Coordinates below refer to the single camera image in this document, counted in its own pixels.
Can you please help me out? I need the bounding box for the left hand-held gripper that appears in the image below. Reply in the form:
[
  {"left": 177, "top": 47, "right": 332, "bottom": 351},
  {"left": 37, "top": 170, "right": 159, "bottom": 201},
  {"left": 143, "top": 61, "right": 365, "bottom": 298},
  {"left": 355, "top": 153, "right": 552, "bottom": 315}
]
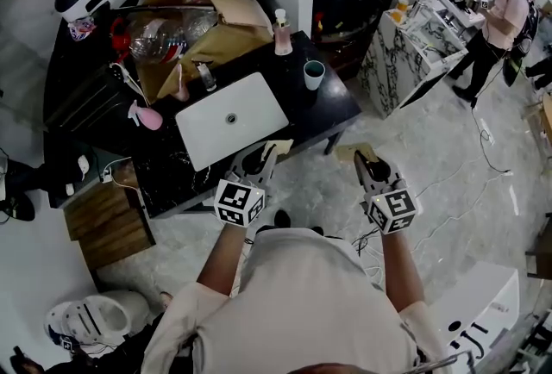
[{"left": 214, "top": 142, "right": 279, "bottom": 229}]

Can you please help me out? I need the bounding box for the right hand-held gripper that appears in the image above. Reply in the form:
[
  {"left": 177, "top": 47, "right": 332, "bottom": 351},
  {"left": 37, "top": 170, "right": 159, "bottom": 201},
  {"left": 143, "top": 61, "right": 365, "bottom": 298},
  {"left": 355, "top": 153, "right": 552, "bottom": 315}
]
[{"left": 353, "top": 150, "right": 419, "bottom": 235}]

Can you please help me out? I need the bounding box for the white cup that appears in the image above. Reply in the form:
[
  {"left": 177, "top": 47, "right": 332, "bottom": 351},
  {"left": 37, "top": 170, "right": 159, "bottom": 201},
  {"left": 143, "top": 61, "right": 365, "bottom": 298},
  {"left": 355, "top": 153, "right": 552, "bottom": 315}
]
[{"left": 303, "top": 59, "right": 326, "bottom": 91}]

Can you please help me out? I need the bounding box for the person's right forearm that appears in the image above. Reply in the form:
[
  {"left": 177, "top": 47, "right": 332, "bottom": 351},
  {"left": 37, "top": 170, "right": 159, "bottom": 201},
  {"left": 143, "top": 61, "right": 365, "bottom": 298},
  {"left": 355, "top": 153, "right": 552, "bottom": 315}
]
[{"left": 379, "top": 228, "right": 427, "bottom": 313}]

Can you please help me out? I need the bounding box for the person's left forearm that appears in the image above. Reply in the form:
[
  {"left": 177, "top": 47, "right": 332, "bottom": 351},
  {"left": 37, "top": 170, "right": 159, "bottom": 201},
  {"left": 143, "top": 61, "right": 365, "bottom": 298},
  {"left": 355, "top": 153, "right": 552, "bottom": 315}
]
[{"left": 196, "top": 219, "right": 250, "bottom": 298}]

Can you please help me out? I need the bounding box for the white sink basin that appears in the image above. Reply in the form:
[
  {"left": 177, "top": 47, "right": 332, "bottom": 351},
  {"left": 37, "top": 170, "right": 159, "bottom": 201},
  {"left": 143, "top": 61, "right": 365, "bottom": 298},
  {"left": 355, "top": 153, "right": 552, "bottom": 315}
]
[{"left": 174, "top": 71, "right": 291, "bottom": 173}]

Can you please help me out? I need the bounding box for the black marble vanity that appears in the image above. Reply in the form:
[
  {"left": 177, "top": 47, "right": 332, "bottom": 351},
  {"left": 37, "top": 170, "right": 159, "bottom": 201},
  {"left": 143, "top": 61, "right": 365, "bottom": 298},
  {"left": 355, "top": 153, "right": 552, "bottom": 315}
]
[{"left": 129, "top": 30, "right": 363, "bottom": 221}]

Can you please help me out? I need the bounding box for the chrome faucet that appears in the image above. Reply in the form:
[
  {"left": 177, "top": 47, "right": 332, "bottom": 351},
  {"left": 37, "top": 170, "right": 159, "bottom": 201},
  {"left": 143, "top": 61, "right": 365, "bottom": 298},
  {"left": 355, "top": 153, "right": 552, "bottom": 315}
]
[{"left": 192, "top": 59, "right": 218, "bottom": 93}]

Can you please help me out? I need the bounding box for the pink tumbler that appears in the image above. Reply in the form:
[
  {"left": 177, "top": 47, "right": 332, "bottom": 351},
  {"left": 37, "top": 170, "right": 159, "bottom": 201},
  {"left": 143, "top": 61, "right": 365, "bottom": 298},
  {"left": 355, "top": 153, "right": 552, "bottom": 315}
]
[{"left": 173, "top": 63, "right": 191, "bottom": 103}]

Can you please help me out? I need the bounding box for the white marble counter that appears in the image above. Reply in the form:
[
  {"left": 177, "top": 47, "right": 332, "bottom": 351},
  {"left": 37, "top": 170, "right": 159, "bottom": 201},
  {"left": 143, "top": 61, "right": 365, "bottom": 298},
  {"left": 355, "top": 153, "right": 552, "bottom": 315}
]
[{"left": 357, "top": 0, "right": 470, "bottom": 120}]

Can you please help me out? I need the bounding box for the pink pump bottle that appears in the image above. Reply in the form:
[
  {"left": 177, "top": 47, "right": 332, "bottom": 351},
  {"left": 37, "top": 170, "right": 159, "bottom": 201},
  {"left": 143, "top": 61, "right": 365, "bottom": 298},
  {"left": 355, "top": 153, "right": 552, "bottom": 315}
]
[{"left": 273, "top": 8, "right": 294, "bottom": 57}]

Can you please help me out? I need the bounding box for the person's white shirt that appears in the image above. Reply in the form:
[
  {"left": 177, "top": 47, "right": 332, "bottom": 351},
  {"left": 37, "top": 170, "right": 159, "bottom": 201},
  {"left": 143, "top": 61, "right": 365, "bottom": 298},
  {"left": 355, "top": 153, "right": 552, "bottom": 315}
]
[{"left": 141, "top": 228, "right": 449, "bottom": 374}]

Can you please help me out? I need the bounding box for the wooden step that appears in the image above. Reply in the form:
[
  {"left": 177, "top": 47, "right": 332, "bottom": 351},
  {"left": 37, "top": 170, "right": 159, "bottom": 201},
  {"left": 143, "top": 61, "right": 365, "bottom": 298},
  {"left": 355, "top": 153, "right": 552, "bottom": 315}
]
[{"left": 63, "top": 180, "right": 157, "bottom": 272}]

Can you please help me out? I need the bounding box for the clear plastic bottle red cap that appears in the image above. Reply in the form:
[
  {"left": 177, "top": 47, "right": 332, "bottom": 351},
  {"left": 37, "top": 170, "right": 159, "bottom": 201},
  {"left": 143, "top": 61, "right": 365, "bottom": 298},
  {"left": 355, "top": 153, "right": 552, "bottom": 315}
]
[{"left": 110, "top": 8, "right": 219, "bottom": 65}]

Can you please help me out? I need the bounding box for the white power strip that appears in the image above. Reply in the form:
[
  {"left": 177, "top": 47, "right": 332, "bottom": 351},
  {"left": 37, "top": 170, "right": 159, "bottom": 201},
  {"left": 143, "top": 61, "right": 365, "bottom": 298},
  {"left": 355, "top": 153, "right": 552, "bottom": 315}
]
[{"left": 108, "top": 60, "right": 150, "bottom": 103}]

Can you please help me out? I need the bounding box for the orange juice bottle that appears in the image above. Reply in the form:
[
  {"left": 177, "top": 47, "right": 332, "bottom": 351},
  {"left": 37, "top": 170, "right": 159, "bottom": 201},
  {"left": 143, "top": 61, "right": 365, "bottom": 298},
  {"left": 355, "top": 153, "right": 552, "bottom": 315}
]
[{"left": 390, "top": 0, "right": 411, "bottom": 25}]

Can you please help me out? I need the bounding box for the white round floor appliance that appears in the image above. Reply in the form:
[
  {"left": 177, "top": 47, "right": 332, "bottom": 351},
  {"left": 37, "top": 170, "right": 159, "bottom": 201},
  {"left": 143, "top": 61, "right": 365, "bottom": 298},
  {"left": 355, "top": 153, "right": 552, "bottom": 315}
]
[{"left": 42, "top": 289, "right": 150, "bottom": 350}]

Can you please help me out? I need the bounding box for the colourful snack packet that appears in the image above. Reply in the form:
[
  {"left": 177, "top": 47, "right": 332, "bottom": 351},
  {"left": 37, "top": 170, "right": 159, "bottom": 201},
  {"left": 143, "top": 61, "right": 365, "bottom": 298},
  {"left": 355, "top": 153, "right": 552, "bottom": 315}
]
[{"left": 67, "top": 16, "right": 97, "bottom": 42}]

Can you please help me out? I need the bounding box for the white cabinet with black handles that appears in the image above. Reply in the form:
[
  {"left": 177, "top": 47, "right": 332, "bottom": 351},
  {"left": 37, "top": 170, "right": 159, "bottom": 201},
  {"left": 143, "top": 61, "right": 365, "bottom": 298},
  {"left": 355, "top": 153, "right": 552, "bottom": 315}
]
[{"left": 424, "top": 261, "right": 521, "bottom": 369}]

